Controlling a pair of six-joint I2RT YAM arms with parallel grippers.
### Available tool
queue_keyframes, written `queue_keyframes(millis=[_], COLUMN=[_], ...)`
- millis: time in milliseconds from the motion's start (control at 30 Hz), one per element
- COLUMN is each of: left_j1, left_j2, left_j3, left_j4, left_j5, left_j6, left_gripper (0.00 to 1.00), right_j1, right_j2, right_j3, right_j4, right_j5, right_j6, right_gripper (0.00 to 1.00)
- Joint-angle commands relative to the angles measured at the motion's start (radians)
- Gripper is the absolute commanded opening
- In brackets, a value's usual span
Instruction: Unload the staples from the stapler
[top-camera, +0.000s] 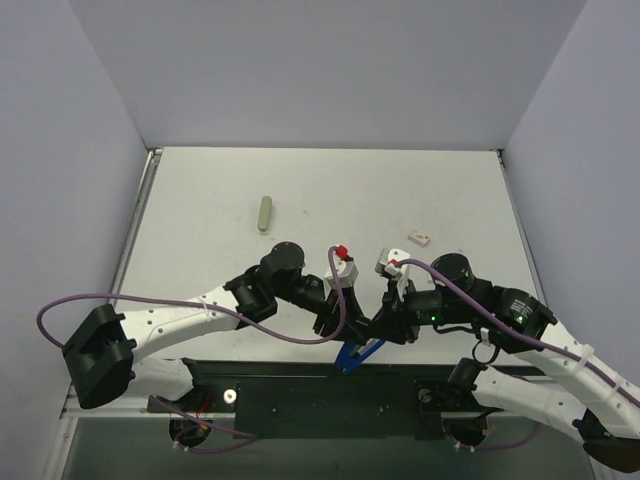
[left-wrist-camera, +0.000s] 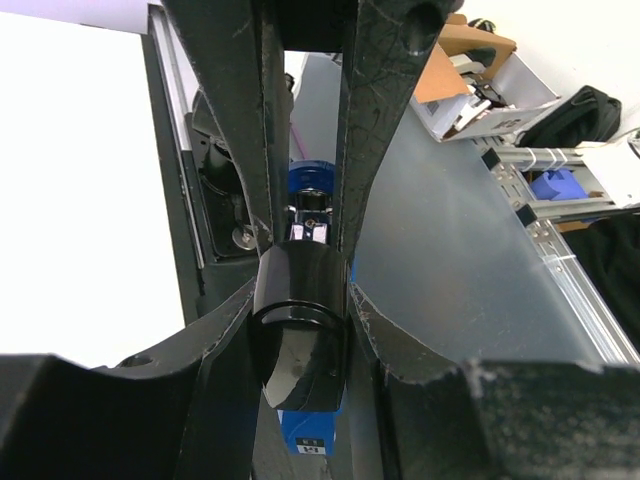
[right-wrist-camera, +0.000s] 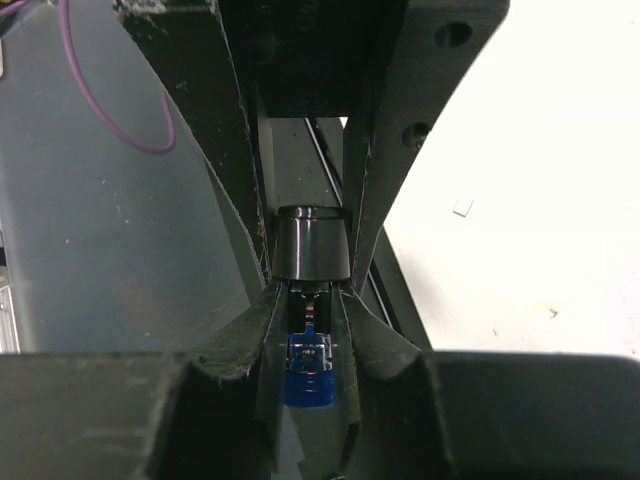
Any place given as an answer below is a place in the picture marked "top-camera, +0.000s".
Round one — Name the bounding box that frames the staple box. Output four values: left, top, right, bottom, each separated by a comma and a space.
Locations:
407, 230, 430, 247

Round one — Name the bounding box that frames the beige stapler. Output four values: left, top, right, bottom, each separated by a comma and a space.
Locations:
257, 196, 273, 234

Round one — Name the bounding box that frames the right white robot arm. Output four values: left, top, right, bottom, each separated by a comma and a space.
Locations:
375, 248, 639, 473

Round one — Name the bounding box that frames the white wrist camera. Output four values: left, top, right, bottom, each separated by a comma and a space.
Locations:
374, 248, 411, 301
324, 245, 359, 289

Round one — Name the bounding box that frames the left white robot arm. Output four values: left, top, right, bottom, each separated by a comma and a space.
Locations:
62, 242, 358, 412

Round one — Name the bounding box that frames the blue stapler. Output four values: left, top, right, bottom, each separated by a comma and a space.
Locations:
334, 339, 386, 375

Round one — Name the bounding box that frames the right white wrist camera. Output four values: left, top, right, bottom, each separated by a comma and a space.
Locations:
374, 248, 411, 301

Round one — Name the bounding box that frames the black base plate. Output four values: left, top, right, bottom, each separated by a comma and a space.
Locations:
174, 360, 486, 440

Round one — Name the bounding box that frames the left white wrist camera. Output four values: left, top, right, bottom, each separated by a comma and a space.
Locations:
324, 245, 359, 289

